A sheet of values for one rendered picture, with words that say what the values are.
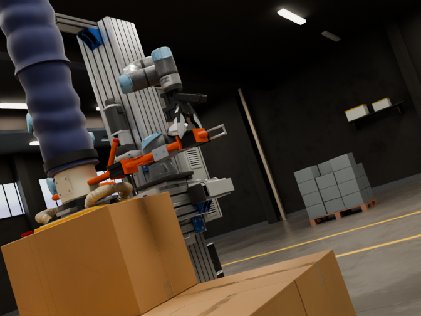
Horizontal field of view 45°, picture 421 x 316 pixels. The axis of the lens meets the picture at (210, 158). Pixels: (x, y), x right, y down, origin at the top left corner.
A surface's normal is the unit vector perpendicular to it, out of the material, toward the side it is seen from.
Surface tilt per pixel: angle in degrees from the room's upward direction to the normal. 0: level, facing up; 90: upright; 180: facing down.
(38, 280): 90
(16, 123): 90
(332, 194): 90
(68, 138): 75
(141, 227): 90
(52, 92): 79
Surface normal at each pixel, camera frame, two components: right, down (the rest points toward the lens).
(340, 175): -0.51, 0.07
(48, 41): 0.64, -0.15
